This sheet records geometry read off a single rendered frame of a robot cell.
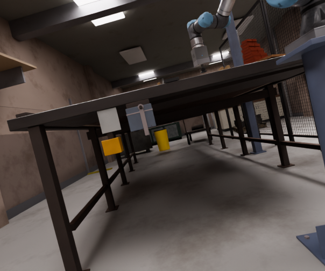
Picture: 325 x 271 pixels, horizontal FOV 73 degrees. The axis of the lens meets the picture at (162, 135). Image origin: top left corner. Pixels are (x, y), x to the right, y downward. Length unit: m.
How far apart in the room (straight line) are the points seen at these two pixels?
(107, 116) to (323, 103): 0.95
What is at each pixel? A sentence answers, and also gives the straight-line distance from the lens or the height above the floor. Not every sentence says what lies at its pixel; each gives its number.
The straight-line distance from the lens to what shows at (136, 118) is 1.13.
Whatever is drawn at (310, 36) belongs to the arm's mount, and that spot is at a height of 0.90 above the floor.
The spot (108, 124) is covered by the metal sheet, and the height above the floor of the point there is 0.78.
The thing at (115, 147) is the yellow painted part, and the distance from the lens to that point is 1.14.
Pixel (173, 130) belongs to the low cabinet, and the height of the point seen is 0.41.
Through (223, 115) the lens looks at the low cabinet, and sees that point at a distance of 8.00.
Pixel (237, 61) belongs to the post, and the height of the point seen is 1.36.
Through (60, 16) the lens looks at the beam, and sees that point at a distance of 4.44.
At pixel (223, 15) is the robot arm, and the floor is 1.24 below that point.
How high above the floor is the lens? 0.70
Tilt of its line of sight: 2 degrees down
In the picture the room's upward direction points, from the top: 13 degrees counter-clockwise
